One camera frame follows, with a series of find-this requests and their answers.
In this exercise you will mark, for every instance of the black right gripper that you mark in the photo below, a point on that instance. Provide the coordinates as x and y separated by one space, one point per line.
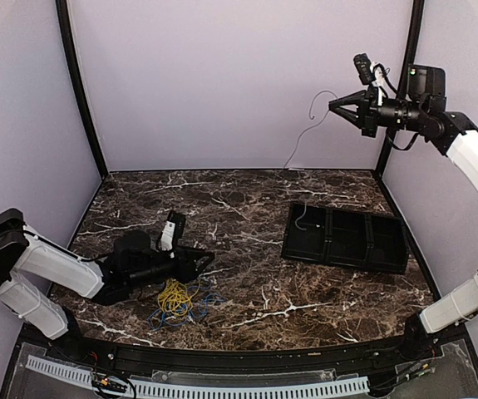
370 113

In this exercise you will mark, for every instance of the left black frame post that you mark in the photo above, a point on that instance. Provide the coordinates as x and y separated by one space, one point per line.
79 91

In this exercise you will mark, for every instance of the white slotted cable duct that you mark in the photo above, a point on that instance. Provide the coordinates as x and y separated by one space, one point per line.
192 385

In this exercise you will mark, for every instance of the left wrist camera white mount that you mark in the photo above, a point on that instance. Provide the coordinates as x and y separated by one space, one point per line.
171 233

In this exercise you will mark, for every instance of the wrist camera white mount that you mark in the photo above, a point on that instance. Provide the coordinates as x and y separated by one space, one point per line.
171 233
372 74

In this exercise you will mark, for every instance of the black curved front rail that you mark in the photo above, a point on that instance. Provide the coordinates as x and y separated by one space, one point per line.
374 356

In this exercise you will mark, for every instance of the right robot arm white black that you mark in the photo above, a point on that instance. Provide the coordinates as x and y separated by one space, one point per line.
421 110

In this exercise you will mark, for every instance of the right black frame post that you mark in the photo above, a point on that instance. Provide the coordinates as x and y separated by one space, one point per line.
409 57

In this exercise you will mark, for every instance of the black frame post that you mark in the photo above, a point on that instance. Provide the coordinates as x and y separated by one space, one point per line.
409 57
79 91

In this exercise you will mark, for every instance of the black three-compartment tray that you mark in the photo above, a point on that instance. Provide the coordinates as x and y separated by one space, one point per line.
345 239

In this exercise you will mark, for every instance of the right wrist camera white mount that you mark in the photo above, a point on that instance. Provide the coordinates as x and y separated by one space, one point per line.
372 74

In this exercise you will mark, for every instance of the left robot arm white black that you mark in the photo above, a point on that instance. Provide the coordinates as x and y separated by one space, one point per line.
134 261

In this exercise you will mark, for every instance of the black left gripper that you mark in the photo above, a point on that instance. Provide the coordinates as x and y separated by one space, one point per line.
186 259

